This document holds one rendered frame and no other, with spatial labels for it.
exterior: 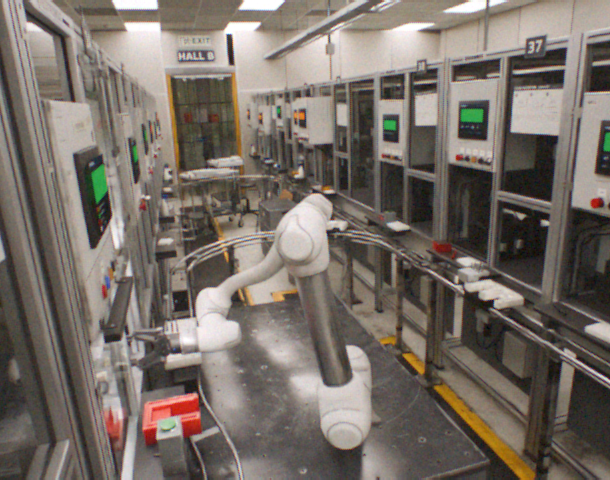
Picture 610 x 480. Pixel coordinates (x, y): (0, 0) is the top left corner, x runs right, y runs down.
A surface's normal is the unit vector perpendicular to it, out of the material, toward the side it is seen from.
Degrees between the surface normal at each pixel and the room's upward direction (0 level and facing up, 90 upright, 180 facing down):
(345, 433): 97
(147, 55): 90
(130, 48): 90
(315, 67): 90
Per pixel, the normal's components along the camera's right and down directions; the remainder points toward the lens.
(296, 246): -0.15, 0.19
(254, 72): 0.28, 0.26
